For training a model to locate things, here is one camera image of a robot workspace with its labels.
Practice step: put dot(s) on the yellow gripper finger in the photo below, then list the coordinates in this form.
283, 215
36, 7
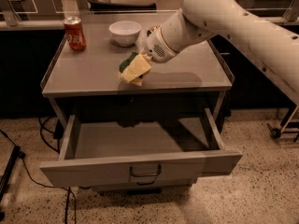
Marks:
141, 65

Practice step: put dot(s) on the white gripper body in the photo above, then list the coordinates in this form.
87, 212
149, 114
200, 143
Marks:
154, 47

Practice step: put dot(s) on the green and yellow sponge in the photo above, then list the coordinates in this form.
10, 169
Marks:
126, 74

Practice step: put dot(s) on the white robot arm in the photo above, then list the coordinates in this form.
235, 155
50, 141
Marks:
267, 45

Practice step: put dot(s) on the open grey top drawer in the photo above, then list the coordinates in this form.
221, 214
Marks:
99, 154

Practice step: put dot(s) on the gold crushed soda can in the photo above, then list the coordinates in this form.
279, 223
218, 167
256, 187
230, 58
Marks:
152, 30

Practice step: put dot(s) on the white bowl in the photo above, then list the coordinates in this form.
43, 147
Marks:
125, 33

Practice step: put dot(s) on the grey metal cabinet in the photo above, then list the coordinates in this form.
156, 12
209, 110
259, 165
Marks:
86, 84

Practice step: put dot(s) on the red soda can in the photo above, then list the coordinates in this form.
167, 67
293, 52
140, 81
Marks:
74, 33

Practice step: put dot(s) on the black stand on floor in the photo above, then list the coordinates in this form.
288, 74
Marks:
6, 175

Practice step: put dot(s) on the metal drawer handle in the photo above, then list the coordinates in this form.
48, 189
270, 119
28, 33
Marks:
144, 171

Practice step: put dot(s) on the lower drawer handle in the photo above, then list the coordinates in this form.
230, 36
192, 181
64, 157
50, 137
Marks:
145, 183

